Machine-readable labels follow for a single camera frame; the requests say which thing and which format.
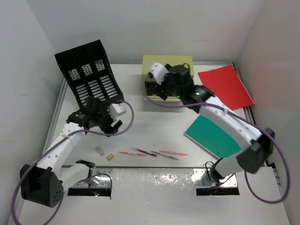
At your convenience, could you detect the grey green pen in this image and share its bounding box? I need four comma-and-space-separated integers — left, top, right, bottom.
151, 150, 179, 161

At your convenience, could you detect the tan eraser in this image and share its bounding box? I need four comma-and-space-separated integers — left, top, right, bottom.
106, 153, 114, 161

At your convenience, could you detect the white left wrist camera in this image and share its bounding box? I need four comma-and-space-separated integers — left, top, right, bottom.
109, 103, 127, 119

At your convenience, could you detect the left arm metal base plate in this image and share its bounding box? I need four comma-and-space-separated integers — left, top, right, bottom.
72, 168, 113, 188

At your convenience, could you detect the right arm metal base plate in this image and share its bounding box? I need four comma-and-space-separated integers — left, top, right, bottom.
194, 168, 238, 189

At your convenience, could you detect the orange red pen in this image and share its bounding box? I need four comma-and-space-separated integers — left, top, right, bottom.
159, 150, 188, 156

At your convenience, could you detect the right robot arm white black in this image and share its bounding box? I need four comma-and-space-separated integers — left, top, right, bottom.
147, 62, 275, 183

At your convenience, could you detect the white eraser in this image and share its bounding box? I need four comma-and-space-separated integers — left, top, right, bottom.
95, 147, 105, 156

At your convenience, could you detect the red folder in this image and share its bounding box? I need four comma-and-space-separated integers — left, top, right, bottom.
198, 65, 254, 110

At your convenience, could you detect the dark red clear pen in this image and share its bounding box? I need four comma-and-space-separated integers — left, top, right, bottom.
131, 147, 157, 157

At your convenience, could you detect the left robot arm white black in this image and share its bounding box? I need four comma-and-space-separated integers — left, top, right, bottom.
20, 97, 127, 208

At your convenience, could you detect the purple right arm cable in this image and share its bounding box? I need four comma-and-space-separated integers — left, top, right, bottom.
140, 73, 291, 203

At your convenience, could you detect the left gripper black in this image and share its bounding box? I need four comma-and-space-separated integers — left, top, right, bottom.
94, 105, 122, 136

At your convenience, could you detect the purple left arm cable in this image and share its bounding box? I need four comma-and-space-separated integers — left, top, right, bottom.
11, 99, 135, 225

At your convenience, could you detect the black three-slot file organizer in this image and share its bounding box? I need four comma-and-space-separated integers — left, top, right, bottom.
54, 40, 124, 108

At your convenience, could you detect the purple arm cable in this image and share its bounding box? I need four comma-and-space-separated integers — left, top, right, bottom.
11, 99, 135, 225
140, 73, 291, 203

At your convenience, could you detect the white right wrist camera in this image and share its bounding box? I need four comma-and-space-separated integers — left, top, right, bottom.
148, 62, 169, 85

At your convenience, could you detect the green metal drawer toolbox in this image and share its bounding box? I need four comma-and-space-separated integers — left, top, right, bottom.
142, 55, 194, 102

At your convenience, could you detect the green notebook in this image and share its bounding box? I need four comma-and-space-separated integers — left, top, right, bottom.
184, 115, 241, 158

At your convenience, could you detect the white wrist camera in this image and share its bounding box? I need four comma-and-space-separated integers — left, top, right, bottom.
148, 62, 169, 85
109, 103, 127, 119

